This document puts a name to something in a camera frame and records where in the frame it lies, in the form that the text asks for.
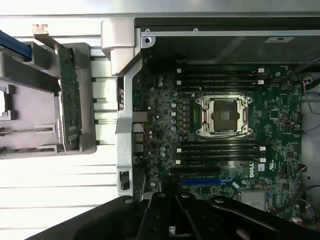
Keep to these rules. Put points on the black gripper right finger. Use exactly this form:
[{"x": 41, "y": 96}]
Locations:
[{"x": 250, "y": 220}]

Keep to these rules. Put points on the open black PC case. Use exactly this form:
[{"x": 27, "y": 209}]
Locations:
[{"x": 124, "y": 140}]

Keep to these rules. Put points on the hard disk in blue carrier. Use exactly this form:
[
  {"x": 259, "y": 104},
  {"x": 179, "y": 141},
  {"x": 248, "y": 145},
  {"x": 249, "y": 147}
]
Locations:
[{"x": 12, "y": 45}]

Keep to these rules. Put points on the silver finned heatsink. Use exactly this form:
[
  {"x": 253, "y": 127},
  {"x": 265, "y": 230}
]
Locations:
[{"x": 252, "y": 200}]

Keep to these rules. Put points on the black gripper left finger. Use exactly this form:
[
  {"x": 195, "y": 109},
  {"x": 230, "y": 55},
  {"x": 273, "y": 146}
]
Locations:
[{"x": 100, "y": 220}]

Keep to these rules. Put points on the grey parts rack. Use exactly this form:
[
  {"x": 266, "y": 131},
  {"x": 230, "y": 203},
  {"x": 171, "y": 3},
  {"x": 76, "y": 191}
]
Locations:
[{"x": 35, "y": 107}]

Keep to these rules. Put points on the metal CPU socket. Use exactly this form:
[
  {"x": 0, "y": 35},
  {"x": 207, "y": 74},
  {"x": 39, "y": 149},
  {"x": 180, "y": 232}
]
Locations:
[{"x": 225, "y": 115}]

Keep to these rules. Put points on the black RAM slot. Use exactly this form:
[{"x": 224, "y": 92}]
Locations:
[
  {"x": 220, "y": 162},
  {"x": 220, "y": 76},
  {"x": 220, "y": 144},
  {"x": 220, "y": 71},
  {"x": 220, "y": 82},
  {"x": 220, "y": 88},
  {"x": 220, "y": 150},
  {"x": 220, "y": 156}
]

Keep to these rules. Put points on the blue expansion slot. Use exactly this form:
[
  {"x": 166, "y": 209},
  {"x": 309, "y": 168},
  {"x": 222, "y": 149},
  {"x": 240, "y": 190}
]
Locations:
[{"x": 200, "y": 181}]

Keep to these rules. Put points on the long black expansion slot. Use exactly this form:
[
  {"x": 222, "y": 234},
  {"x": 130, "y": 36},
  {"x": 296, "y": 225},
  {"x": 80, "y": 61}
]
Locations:
[{"x": 195, "y": 171}]

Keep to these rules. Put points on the CPU socket locking lever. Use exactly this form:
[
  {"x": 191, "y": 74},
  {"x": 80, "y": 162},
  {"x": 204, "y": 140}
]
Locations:
[{"x": 200, "y": 92}]

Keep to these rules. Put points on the green graphics card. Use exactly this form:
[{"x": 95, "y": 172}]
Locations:
[{"x": 71, "y": 100}]

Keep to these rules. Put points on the green motherboard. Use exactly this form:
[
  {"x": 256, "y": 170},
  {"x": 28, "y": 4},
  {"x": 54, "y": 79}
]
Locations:
[{"x": 275, "y": 150}]

